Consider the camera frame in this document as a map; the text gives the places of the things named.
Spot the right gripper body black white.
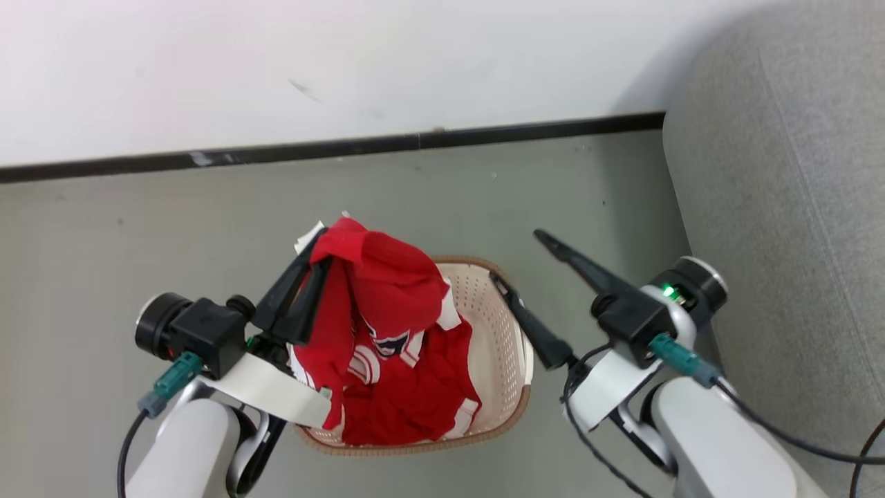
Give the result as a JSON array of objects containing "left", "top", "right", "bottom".
[{"left": 563, "top": 256, "right": 728, "bottom": 433}]

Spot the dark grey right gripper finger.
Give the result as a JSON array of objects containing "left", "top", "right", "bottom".
[
  {"left": 490, "top": 272, "right": 576, "bottom": 371},
  {"left": 534, "top": 230, "right": 633, "bottom": 297}
]

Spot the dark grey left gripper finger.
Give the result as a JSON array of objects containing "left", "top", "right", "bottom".
[
  {"left": 252, "top": 230, "right": 329, "bottom": 331},
  {"left": 277, "top": 259, "right": 333, "bottom": 345}
]

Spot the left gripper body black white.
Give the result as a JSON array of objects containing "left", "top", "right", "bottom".
[{"left": 135, "top": 292, "right": 333, "bottom": 428}]

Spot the red white knit garment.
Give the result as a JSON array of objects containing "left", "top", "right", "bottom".
[{"left": 287, "top": 211, "right": 483, "bottom": 447}]

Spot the cream perforated laundry basket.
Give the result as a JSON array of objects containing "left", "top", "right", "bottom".
[{"left": 294, "top": 256, "right": 534, "bottom": 456}]

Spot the black baseboard strip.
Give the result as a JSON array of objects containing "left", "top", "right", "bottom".
[{"left": 0, "top": 112, "right": 666, "bottom": 185}]

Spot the grey fabric sofa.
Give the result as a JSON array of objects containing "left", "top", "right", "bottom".
[{"left": 662, "top": 0, "right": 885, "bottom": 498}]

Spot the black cable with teal plug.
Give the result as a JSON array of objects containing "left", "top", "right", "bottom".
[
  {"left": 118, "top": 351, "right": 203, "bottom": 498},
  {"left": 649, "top": 333, "right": 885, "bottom": 465}
]

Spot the thin black cable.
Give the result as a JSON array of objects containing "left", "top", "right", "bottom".
[
  {"left": 849, "top": 417, "right": 885, "bottom": 498},
  {"left": 561, "top": 344, "right": 654, "bottom": 498}
]

